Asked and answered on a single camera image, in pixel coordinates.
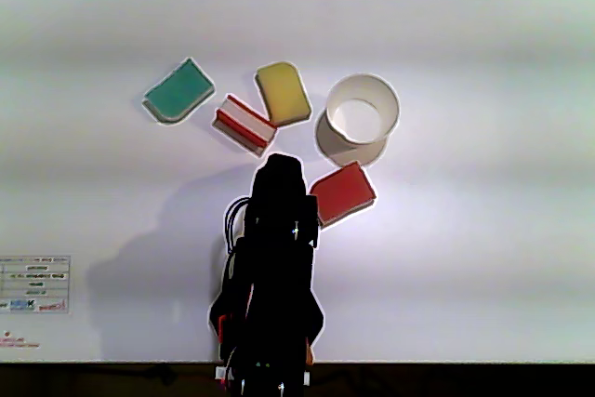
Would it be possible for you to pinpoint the red white striped sponge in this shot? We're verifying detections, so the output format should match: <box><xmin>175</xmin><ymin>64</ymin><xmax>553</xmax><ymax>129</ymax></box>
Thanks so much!
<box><xmin>211</xmin><ymin>93</ymin><xmax>279</xmax><ymax>159</ymax></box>

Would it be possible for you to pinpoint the white paper cup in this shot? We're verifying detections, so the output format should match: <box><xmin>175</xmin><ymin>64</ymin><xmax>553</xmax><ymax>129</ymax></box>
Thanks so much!
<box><xmin>313</xmin><ymin>73</ymin><xmax>402</xmax><ymax>168</ymax></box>

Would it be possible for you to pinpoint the black arm wire loop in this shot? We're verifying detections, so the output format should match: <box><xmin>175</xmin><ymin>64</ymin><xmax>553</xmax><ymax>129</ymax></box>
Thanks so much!
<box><xmin>224</xmin><ymin>196</ymin><xmax>251</xmax><ymax>257</ymax></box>

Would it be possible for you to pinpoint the green sponge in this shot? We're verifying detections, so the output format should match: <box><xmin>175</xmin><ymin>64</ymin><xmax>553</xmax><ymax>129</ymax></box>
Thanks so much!
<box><xmin>141</xmin><ymin>56</ymin><xmax>217</xmax><ymax>126</ymax></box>

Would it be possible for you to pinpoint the yellow sponge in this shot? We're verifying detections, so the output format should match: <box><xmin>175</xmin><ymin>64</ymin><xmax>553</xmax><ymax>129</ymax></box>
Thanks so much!
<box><xmin>254</xmin><ymin>60</ymin><xmax>313</xmax><ymax>127</ymax></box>

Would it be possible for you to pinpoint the printed label sticker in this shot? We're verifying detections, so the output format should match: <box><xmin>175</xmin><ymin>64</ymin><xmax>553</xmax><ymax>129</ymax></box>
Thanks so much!
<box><xmin>0</xmin><ymin>255</ymin><xmax>72</xmax><ymax>315</ymax></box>

